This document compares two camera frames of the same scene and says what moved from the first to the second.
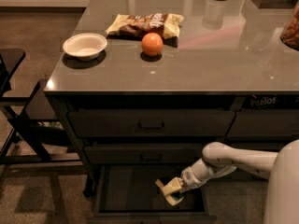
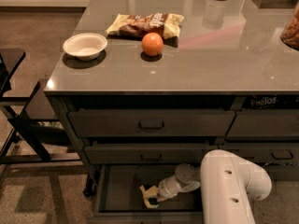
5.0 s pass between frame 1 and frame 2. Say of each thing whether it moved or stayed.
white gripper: moved
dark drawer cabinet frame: stayed
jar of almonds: stayed
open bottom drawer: stayed
